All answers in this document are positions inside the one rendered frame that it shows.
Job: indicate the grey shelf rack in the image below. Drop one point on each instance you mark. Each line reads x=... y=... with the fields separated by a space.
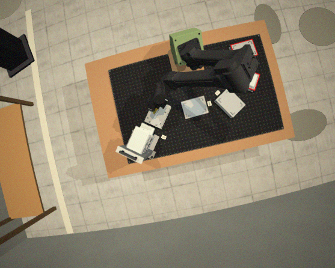
x=148 y=149

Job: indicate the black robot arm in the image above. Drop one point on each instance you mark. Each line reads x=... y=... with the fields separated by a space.
x=233 y=70

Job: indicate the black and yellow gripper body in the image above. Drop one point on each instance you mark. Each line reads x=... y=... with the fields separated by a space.
x=163 y=105

